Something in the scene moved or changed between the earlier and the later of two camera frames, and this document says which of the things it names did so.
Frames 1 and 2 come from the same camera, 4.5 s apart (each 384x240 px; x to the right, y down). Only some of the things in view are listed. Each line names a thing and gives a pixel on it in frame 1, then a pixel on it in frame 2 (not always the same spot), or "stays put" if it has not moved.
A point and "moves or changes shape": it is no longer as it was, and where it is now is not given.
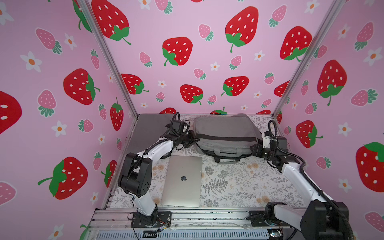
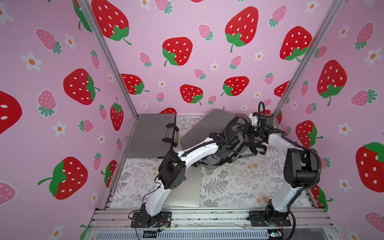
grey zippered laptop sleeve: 148,128 stays put
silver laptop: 182,185 stays put
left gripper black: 192,138 → 225,154
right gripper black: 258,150 → 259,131
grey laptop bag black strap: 227,137 moves or changes shape
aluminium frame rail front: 116,224 stays put
